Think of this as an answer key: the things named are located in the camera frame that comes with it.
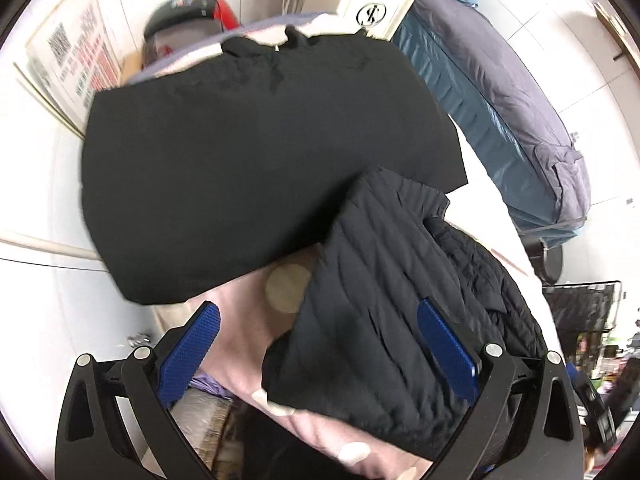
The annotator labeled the black round stool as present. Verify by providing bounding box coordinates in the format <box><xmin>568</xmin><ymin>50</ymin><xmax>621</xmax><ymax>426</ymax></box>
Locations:
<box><xmin>521</xmin><ymin>235</ymin><xmax>564</xmax><ymax>285</ymax></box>

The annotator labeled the black cap with red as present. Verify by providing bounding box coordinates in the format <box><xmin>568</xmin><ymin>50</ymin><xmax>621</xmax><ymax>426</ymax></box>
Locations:
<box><xmin>143</xmin><ymin>0</ymin><xmax>240</xmax><ymax>41</ymax></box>

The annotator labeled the grey purple quilt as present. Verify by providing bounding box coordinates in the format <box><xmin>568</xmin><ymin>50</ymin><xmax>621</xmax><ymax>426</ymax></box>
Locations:
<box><xmin>412</xmin><ymin>0</ymin><xmax>592</xmax><ymax>226</ymax></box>

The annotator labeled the framed wall poster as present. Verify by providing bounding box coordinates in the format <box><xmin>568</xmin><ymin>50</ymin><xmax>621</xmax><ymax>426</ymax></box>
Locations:
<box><xmin>21</xmin><ymin>0</ymin><xmax>122</xmax><ymax>136</ymax></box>

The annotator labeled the pink dotted bed sheet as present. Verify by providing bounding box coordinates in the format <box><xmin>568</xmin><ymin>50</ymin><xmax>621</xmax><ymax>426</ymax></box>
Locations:
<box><xmin>121</xmin><ymin>12</ymin><xmax>566</xmax><ymax>480</ymax></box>

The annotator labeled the black wire rack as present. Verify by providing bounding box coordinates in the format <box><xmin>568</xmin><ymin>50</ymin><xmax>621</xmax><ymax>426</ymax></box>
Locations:
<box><xmin>542</xmin><ymin>281</ymin><xmax>622</xmax><ymax>361</ymax></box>

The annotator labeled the black quilted jacket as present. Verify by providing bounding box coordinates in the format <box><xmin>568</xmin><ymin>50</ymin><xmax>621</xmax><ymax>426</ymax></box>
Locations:
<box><xmin>262</xmin><ymin>169</ymin><xmax>547</xmax><ymax>460</ymax></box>

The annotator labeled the black folded garment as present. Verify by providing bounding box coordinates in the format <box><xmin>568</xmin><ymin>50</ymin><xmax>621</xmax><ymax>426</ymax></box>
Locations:
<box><xmin>81</xmin><ymin>27</ymin><xmax>468</xmax><ymax>306</ymax></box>

